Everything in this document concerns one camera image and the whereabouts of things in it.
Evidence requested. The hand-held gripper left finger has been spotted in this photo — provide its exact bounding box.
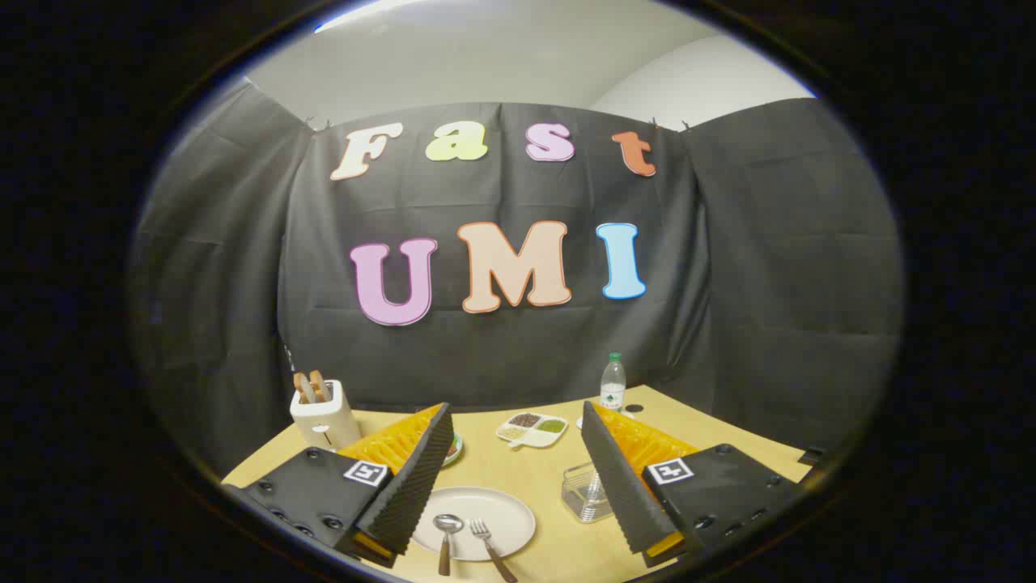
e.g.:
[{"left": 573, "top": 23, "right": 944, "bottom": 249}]
[{"left": 238, "top": 402, "right": 455, "bottom": 568}]

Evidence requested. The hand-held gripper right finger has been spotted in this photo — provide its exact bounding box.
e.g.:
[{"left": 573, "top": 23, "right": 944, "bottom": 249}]
[{"left": 581, "top": 401, "right": 811, "bottom": 568}]

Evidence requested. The clear plastic container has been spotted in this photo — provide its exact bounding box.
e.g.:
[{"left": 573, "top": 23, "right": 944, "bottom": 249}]
[{"left": 562, "top": 462, "right": 614, "bottom": 524}]

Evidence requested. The white round plate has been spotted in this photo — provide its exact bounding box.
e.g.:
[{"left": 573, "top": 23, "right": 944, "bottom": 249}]
[{"left": 411, "top": 486, "right": 537, "bottom": 562}]

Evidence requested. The clear water bottle green cap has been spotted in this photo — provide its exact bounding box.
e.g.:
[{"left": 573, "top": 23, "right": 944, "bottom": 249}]
[{"left": 600, "top": 352, "right": 627, "bottom": 413}]

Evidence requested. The white divided dish with beans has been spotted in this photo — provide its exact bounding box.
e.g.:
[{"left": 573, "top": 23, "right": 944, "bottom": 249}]
[{"left": 496, "top": 411, "right": 570, "bottom": 449}]

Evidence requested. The white toaster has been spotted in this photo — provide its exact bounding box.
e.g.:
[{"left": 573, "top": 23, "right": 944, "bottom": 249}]
[{"left": 290, "top": 379, "right": 362, "bottom": 452}]

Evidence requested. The black backdrop cloth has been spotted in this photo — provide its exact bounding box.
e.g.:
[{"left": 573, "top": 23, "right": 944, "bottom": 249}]
[{"left": 129, "top": 81, "right": 905, "bottom": 479}]

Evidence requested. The spoon with wooden handle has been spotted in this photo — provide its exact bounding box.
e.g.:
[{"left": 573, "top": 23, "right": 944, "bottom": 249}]
[{"left": 433, "top": 513, "right": 465, "bottom": 577}]

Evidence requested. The fork with wooden handle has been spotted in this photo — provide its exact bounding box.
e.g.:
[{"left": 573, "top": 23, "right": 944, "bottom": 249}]
[{"left": 469, "top": 518, "right": 519, "bottom": 583}]

